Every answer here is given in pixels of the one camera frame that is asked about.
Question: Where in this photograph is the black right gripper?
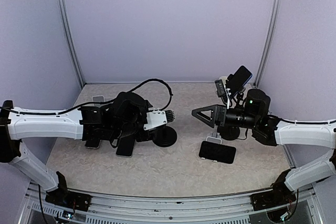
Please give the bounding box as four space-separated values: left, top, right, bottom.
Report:
192 104 259 129

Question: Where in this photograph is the black phone landscape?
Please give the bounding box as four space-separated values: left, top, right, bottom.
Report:
198 141 236 164

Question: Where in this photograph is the black round base phone stand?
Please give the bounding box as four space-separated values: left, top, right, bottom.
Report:
153 126 177 147

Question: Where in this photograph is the black phone clear case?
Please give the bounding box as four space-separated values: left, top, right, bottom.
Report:
85 140 101 150

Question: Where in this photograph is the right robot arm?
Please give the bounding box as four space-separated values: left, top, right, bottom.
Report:
192 89 335 205

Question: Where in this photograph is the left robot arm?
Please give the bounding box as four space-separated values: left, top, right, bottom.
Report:
1 92 169 206

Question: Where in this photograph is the white phone stand right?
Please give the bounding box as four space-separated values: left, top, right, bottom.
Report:
198 133 224 162

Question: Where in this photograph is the white folding phone stand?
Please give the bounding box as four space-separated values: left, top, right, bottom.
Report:
92 95 105 102

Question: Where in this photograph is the black phone blue edge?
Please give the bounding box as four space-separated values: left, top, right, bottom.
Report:
226 66 253 96

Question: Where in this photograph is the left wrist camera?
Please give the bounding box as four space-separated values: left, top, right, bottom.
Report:
143 110 175 131

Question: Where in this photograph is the front aluminium rail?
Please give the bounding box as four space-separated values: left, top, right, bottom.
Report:
15 182 325 223

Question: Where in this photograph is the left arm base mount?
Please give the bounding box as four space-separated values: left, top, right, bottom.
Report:
45 191 92 212

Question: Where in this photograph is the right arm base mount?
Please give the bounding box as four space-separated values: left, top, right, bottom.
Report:
250 169 297 211

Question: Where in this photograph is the left aluminium frame post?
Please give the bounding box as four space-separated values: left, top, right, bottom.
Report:
57 0 86 88

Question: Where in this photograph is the aluminium frame post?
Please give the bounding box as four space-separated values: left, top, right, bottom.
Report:
57 0 86 88
254 0 281 88

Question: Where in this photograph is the right aluminium frame post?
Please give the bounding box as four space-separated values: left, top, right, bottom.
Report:
254 0 281 88

